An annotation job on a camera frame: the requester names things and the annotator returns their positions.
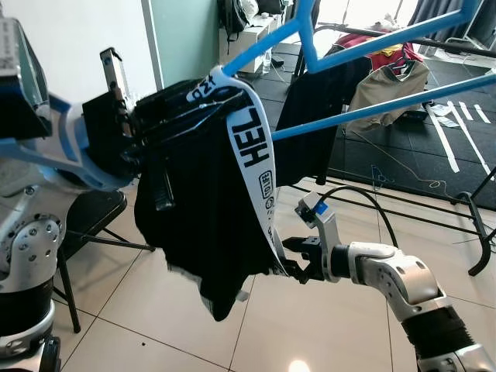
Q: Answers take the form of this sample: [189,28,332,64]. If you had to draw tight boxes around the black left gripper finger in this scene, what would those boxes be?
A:
[101,48,133,117]

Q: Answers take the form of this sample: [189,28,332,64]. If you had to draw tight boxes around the black garment with white band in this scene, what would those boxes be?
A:
[128,66,311,322]

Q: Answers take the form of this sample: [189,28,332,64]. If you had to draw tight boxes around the blue plastic hanger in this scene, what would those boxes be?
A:
[217,0,496,142]

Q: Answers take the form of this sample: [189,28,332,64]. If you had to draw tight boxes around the white tape strip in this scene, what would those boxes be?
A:
[429,115,466,175]

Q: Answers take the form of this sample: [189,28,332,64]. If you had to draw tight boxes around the black clothes rack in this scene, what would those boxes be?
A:
[291,23,496,277]

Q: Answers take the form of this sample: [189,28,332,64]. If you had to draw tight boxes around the black backpack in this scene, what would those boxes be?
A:
[219,0,249,40]

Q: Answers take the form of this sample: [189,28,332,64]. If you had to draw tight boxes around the dark grey curtain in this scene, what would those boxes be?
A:
[411,0,474,28]

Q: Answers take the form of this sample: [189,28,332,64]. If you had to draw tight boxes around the white shelf unit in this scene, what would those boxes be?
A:
[221,15,280,74]

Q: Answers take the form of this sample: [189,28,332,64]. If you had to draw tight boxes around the beige T-shirt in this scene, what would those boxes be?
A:
[349,60,431,131]

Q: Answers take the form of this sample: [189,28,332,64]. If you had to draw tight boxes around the red garment yellow print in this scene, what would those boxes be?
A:
[333,31,423,74]

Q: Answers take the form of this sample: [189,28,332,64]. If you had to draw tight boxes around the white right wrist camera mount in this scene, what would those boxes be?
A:
[297,190,339,253]

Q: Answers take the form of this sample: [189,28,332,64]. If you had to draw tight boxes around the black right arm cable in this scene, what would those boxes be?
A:
[310,184,402,250]

